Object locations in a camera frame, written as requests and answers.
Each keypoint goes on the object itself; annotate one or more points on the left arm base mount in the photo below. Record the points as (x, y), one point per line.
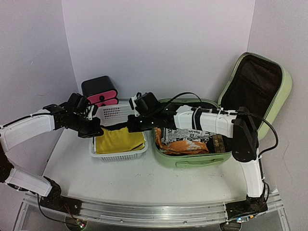
(60, 204)

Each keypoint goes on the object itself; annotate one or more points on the aluminium front rail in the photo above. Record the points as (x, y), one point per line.
(160, 216)

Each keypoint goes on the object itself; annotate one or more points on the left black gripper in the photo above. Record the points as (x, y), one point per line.
(95, 130)

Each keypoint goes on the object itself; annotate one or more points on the black item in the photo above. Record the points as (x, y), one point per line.
(115, 126)

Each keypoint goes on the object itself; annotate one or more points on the yellow towel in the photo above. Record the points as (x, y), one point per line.
(118, 141)

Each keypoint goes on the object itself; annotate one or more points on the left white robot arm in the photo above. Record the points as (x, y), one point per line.
(49, 118)

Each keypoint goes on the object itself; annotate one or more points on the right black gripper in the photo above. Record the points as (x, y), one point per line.
(131, 123)

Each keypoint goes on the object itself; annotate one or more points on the green hard-shell suitcase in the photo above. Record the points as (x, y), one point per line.
(257, 83)

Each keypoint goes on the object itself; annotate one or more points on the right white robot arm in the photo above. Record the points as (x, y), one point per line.
(237, 125)

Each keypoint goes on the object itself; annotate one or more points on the newspaper print garment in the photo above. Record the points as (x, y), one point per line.
(173, 135)

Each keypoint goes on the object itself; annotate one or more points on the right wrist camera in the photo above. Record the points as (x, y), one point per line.
(143, 104)

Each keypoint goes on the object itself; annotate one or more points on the orange snack bag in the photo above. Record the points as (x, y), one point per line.
(180, 147)

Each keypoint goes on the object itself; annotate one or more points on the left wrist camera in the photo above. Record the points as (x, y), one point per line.
(80, 105)

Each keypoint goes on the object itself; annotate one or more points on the black pink drawer organizer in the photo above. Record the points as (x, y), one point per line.
(100, 91)

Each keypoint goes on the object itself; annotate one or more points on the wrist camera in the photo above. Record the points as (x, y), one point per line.
(80, 105)
(143, 104)

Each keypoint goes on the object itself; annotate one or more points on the white perforated plastic basket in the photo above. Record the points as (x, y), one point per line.
(110, 115)

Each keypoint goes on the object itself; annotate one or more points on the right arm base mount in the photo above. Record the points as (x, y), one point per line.
(251, 206)

